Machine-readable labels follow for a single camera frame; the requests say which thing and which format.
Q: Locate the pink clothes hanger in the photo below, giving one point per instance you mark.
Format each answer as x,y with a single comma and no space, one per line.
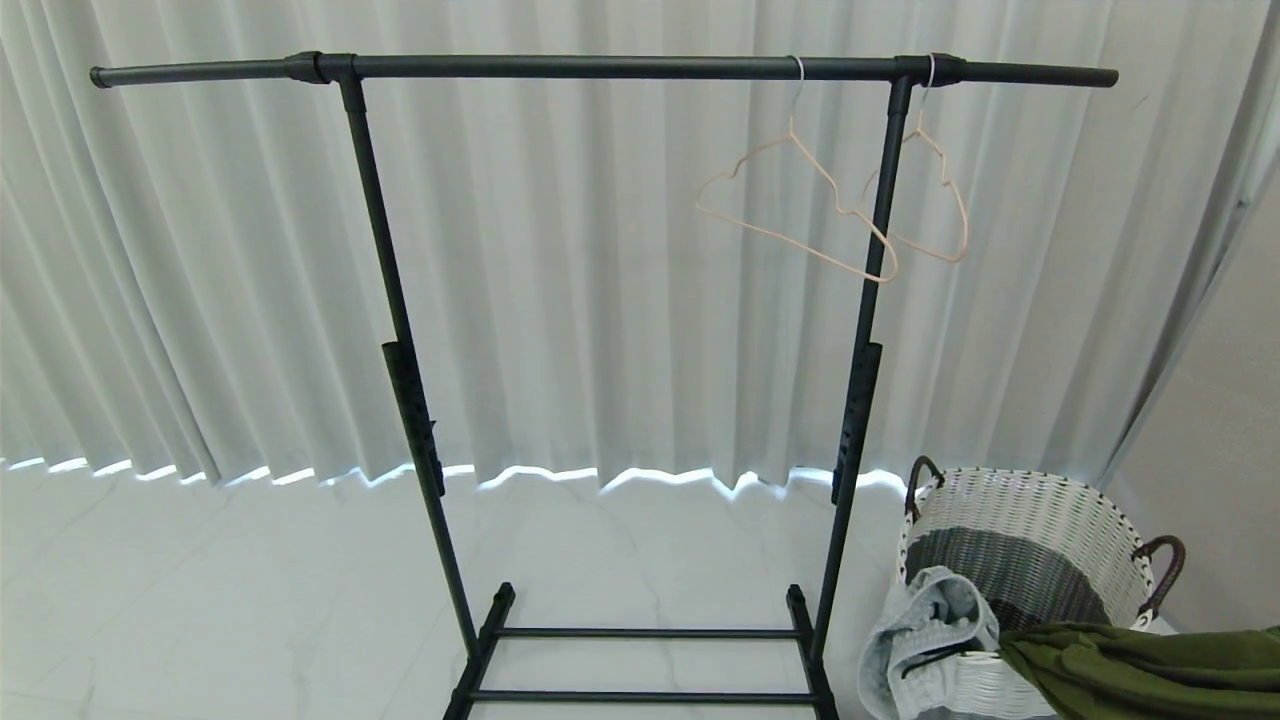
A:
930,250
800,248

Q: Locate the green garment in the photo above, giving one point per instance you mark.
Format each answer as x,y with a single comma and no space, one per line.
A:
1150,675

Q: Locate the white laundry basket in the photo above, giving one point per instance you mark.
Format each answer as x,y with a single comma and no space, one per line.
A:
1040,510

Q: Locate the black clothes rack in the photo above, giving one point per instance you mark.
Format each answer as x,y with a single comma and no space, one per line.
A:
600,67

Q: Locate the pale grey garment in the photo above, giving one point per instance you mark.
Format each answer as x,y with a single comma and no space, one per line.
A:
930,610

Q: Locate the white curtain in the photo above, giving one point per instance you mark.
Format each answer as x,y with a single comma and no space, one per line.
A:
600,250

